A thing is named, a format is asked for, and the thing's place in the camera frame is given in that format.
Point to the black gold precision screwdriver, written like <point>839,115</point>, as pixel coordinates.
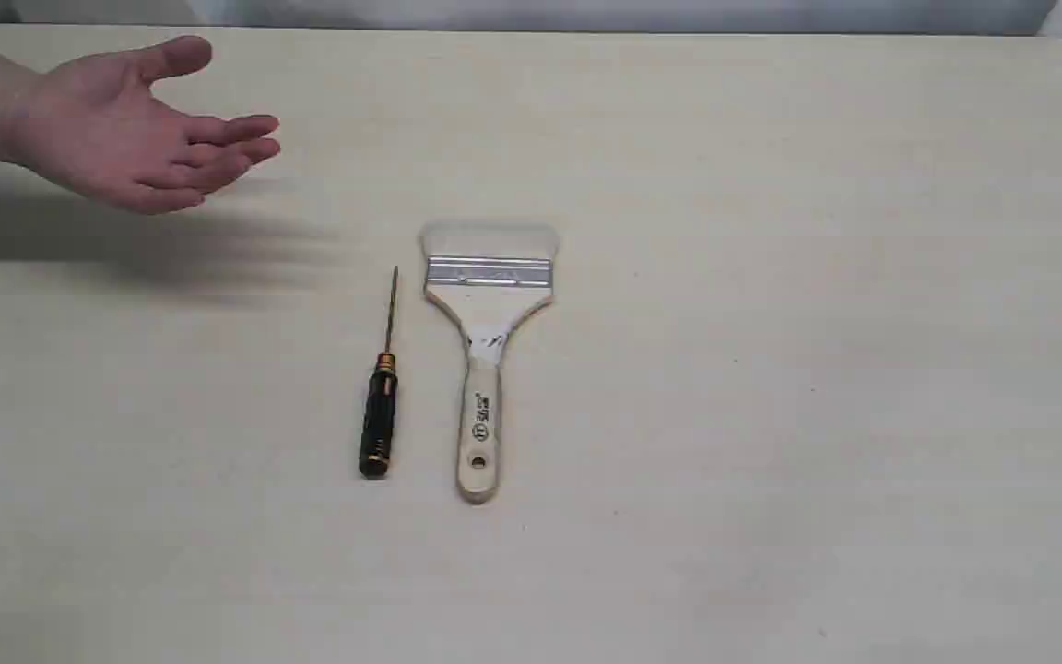
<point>378,426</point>

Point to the open bare human hand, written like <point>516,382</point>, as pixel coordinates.
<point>95,127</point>

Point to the wide wooden paint brush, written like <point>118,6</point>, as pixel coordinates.
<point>487,277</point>

